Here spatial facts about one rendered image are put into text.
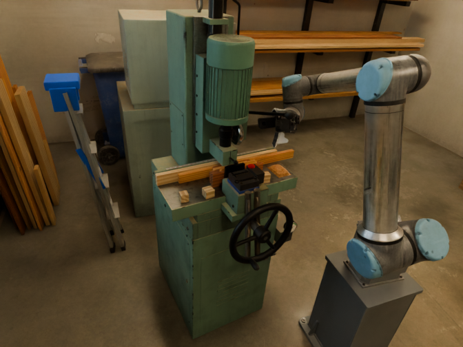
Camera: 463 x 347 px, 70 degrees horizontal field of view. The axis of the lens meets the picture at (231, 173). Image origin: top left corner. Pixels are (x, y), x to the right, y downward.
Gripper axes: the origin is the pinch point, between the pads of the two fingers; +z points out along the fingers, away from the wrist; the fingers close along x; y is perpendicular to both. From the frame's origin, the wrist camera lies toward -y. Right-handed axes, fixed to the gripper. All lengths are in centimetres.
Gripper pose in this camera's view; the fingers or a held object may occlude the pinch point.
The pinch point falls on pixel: (272, 129)
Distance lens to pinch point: 131.2
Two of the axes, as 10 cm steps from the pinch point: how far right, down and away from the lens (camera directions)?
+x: 0.4, 9.4, 3.5
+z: -3.7, 3.4, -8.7
